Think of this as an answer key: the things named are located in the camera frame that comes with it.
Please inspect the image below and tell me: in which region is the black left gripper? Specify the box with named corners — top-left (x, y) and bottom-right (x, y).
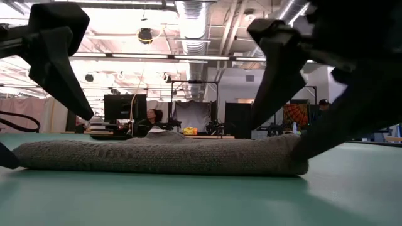
top-left (0, 2), bottom-right (95, 122)

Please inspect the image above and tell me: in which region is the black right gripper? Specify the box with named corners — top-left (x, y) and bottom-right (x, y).
top-left (247, 0), bottom-right (402, 161)

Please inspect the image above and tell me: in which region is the grey terry towel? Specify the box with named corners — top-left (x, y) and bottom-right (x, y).
top-left (12, 126), bottom-right (310, 176)

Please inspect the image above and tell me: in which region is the person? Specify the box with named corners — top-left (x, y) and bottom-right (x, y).
top-left (137, 108), bottom-right (164, 138)
top-left (317, 99), bottom-right (331, 113)

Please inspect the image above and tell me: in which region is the pink curtain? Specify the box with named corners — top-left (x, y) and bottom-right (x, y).
top-left (0, 96), bottom-right (68, 134)

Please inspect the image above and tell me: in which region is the black computer monitor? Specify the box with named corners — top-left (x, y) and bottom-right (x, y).
top-left (103, 94), bottom-right (148, 122)

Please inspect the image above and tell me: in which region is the black partition panel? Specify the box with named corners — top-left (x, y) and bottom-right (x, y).
top-left (224, 102), bottom-right (252, 139)

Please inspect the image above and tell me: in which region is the background wooden table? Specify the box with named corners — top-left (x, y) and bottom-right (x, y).
top-left (183, 134), bottom-right (236, 140)

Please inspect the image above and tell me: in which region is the overhead light bar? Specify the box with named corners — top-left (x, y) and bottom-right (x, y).
top-left (68, 52), bottom-right (268, 62)

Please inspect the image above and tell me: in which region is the green table mat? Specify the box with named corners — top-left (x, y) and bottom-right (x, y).
top-left (0, 133), bottom-right (402, 226)

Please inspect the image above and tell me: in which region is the black metal frame stand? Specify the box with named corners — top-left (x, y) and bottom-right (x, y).
top-left (303, 85), bottom-right (318, 106)
top-left (170, 80), bottom-right (220, 132)

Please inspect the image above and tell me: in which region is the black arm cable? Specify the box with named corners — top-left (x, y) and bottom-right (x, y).
top-left (0, 110), bottom-right (41, 134)

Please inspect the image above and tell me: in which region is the silver ceiling duct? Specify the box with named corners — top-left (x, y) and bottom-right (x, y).
top-left (174, 0), bottom-right (210, 99)
top-left (276, 0), bottom-right (312, 28)

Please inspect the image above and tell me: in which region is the black ceiling dome camera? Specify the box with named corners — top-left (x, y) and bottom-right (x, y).
top-left (136, 27), bottom-right (154, 45)

